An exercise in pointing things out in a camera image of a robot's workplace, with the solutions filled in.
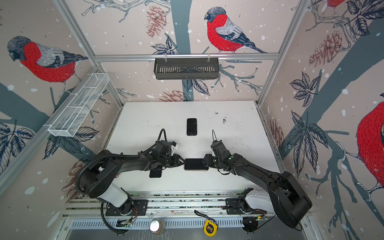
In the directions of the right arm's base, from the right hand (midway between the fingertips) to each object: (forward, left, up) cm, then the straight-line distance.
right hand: (204, 162), depth 85 cm
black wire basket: (+60, +14, +25) cm, 67 cm away
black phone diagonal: (+28, +10, -3) cm, 30 cm away
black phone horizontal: (-1, +6, -1) cm, 6 cm away
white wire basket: (+7, +68, +30) cm, 74 cm away
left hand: (-1, +12, 0) cm, 12 cm away
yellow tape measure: (-29, -3, -2) cm, 30 cm away
